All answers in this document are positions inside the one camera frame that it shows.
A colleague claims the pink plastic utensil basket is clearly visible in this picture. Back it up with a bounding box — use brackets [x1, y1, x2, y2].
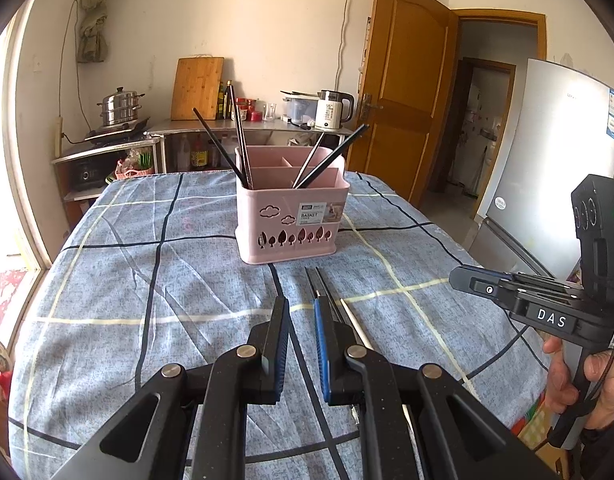
[235, 145, 351, 266]

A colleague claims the black chopstick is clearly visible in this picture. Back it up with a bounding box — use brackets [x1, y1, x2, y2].
[305, 123, 371, 190]
[313, 265, 353, 332]
[226, 84, 249, 187]
[192, 107, 249, 189]
[304, 265, 322, 311]

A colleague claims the red basket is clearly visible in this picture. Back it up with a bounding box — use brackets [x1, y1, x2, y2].
[115, 149, 156, 182]

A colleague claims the person's right hand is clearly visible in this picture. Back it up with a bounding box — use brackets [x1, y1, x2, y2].
[542, 335, 614, 432]

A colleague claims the black kitchen appliance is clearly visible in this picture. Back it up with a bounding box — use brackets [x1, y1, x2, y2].
[69, 159, 108, 194]

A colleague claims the white electric kettle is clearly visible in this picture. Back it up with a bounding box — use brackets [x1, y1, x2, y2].
[314, 89, 356, 134]

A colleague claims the metal door handle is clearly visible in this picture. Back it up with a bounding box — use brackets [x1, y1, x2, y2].
[359, 92, 385, 119]

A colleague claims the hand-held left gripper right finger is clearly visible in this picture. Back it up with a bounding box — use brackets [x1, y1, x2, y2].
[313, 297, 558, 480]

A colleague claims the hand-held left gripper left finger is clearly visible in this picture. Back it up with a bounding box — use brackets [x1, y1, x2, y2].
[51, 297, 292, 480]

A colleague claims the silver metal chopstick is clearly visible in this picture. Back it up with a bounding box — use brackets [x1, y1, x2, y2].
[233, 101, 254, 187]
[291, 132, 327, 190]

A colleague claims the white wall cable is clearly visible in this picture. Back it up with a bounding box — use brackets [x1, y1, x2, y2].
[336, 0, 354, 94]

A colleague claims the brown wooden door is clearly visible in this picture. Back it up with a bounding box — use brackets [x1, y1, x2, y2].
[346, 0, 461, 209]

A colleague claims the blue plaid tablecloth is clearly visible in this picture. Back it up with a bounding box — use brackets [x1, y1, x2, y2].
[7, 170, 550, 480]

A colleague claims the grey refrigerator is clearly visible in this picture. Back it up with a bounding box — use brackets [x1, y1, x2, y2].
[466, 57, 614, 287]

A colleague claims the steel steamer pot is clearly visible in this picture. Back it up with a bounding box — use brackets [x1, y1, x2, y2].
[96, 87, 146, 129]

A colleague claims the yellow label bottle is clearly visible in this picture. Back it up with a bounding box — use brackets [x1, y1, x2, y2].
[189, 134, 209, 169]

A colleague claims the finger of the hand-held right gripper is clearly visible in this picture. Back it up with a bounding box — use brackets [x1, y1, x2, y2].
[478, 268, 584, 296]
[449, 264, 528, 312]

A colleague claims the wooden cutting board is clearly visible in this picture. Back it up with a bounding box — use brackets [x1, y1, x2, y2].
[169, 56, 225, 121]

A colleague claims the water filter pitcher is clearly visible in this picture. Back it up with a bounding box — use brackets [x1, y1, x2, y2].
[281, 94, 318, 124]

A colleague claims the dark glass bottle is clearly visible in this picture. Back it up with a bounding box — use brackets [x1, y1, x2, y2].
[217, 79, 233, 120]

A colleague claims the white side counter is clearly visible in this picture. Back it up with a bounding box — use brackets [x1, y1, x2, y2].
[146, 118, 356, 172]

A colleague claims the black cooktop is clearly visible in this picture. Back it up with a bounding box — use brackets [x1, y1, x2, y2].
[84, 117, 152, 144]

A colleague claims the tied beige curtain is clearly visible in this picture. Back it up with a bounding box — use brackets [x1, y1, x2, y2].
[75, 0, 114, 64]

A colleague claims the low kitchen cabinet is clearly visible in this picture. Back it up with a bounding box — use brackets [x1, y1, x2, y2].
[50, 137, 163, 217]

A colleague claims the beige wooden chopstick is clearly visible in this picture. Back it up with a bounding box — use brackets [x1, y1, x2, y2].
[339, 297, 376, 354]

